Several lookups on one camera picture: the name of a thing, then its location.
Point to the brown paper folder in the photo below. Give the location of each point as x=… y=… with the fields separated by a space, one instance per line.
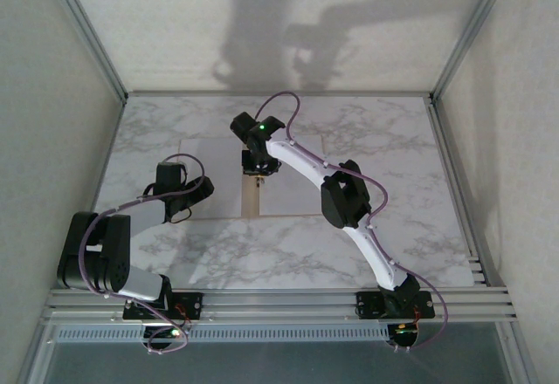
x=250 y=200

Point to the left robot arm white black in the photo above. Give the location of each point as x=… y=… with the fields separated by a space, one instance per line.
x=100 y=253

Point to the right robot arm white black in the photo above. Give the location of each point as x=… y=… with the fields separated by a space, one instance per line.
x=345 y=196

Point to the metal folder fastener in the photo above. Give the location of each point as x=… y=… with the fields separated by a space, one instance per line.
x=259 y=182

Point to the circuit board with green light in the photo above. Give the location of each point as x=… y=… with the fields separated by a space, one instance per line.
x=404 y=336
x=172 y=332

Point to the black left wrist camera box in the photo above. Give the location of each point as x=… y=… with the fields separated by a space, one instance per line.
x=170 y=176

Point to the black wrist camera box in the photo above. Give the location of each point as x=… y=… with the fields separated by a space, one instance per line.
x=170 y=176
x=242 y=124

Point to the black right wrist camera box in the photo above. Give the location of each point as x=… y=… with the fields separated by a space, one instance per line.
x=242 y=124

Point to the aluminium back rail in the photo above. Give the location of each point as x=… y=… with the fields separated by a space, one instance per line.
x=279 y=94

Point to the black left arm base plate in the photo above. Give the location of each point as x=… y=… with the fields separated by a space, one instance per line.
x=192 y=305

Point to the aluminium mounting rail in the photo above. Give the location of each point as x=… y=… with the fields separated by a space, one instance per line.
x=279 y=305

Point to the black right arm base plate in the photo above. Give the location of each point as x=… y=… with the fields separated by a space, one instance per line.
x=369 y=305

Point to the aluminium frame post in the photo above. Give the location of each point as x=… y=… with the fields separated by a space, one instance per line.
x=471 y=30
x=87 y=30

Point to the aluminium frame leg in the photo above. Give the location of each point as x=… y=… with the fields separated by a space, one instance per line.
x=519 y=353
x=37 y=353

